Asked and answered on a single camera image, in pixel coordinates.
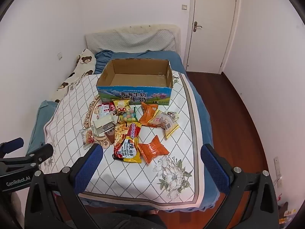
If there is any white diamond printed blanket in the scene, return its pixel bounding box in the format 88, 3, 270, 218
44, 70, 205, 208

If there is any noodle picture snack packet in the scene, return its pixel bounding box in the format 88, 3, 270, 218
114, 122, 130, 148

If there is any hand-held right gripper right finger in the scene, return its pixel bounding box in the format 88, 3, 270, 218
200, 144, 280, 229

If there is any beige yellow snack packet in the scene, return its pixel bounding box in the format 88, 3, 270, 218
148, 110, 172, 130

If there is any white door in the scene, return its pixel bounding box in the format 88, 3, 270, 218
185, 0, 241, 74

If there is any white padded headboard cushion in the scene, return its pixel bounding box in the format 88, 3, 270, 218
85, 24, 181, 53

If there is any pale green snack packet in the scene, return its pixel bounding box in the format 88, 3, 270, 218
92, 115, 116, 136

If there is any yellow red noodle packet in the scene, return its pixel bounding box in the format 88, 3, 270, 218
113, 122, 143, 164

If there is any clear bag of colourful candies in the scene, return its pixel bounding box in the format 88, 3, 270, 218
119, 108, 138, 123

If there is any cardboard box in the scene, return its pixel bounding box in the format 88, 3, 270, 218
96, 58, 174, 106

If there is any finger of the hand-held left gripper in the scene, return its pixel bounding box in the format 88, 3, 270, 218
0, 137, 24, 158
22, 144, 54, 167

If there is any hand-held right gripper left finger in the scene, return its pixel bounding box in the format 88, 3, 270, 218
24, 143, 104, 229

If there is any pale snack packet with figure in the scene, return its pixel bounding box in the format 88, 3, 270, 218
164, 111, 179, 122

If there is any brown snack packet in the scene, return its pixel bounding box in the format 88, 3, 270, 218
102, 129, 116, 147

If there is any yellow-edged clear snack packet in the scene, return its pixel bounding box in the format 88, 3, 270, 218
164, 118, 180, 140

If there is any white wall socket with cable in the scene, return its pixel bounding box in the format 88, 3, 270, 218
274, 157, 283, 188

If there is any orange snack packet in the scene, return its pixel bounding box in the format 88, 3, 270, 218
139, 102, 159, 124
138, 135, 170, 164

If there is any red and white snack packet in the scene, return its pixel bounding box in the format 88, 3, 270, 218
99, 102, 111, 118

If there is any bear print pillow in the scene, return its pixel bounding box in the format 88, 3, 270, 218
51, 48, 98, 103

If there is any yellow mushroom print snack packet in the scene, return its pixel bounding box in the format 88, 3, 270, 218
112, 99, 131, 116

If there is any bear biscuit packet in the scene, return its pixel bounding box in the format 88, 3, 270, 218
79, 127, 95, 147

